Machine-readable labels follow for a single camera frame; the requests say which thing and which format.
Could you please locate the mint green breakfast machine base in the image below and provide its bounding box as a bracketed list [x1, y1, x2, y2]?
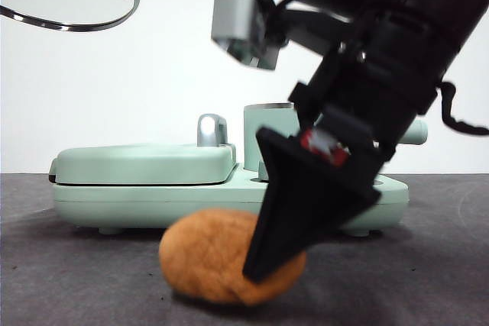
[52, 141, 410, 236]

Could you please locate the mint green griddle cover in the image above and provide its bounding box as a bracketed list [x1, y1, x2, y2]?
[48, 142, 238, 186]

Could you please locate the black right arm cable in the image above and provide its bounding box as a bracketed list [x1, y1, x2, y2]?
[435, 80, 489, 137]

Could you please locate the mint green handled pot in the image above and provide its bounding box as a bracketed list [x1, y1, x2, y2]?
[242, 102, 429, 173]

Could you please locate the chrome griddle cover handle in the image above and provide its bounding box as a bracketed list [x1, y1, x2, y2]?
[196, 113, 230, 148]

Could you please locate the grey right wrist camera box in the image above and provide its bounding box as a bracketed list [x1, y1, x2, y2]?
[211, 0, 286, 71]

